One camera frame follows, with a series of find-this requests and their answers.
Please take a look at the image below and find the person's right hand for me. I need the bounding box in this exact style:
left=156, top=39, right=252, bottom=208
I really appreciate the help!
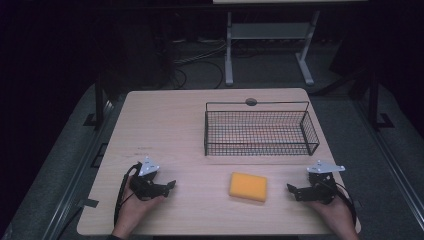
left=306, top=194, right=360, bottom=240

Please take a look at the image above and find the black upright stand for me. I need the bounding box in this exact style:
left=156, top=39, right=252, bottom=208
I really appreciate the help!
left=83, top=71, right=113, bottom=128
left=348, top=69, right=395, bottom=132

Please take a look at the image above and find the black wire basket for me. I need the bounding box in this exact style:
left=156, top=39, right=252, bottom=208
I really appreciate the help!
left=203, top=100, right=321, bottom=157

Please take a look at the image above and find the yellow sponge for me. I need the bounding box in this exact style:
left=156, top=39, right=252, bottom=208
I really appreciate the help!
left=228, top=171, right=269, bottom=203

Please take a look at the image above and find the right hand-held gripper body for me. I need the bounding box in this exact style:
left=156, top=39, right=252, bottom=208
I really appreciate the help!
left=302, top=159, right=346, bottom=206

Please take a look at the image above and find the white metal stand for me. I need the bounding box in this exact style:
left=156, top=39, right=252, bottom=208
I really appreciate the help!
left=224, top=9, right=322, bottom=87

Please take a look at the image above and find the bundle of floor cables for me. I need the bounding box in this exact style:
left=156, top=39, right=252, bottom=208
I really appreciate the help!
left=171, top=38, right=228, bottom=90

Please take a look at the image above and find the metal floor rail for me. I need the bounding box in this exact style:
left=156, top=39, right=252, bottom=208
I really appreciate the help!
left=352, top=99, right=424, bottom=232
left=41, top=99, right=116, bottom=240

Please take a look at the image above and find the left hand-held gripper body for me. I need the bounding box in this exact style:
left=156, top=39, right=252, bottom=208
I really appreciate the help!
left=129, top=156, right=169, bottom=202

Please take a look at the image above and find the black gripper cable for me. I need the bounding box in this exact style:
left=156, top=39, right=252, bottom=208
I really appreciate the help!
left=328, top=179, right=358, bottom=228
left=113, top=162, right=142, bottom=228

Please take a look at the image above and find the person's left hand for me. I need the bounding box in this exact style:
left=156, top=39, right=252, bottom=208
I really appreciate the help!
left=112, top=173, right=167, bottom=240

